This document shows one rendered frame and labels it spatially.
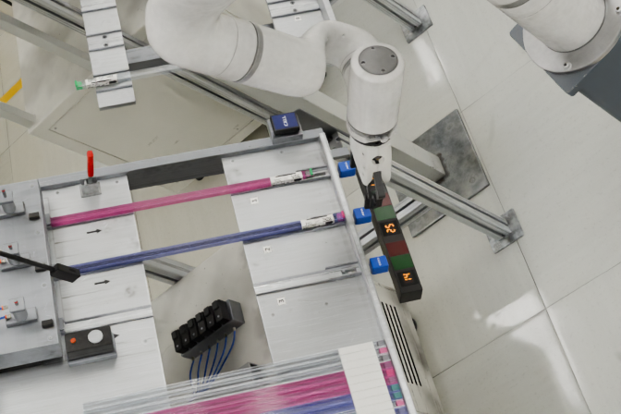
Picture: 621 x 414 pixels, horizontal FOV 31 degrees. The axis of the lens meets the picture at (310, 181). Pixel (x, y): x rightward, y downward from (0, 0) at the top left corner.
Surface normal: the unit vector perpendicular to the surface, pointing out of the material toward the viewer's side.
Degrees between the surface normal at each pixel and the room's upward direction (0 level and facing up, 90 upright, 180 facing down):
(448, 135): 0
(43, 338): 44
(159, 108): 90
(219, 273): 0
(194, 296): 0
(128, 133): 90
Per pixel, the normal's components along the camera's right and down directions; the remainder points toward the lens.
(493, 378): -0.66, -0.30
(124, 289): 0.02, -0.60
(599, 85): 0.40, 0.63
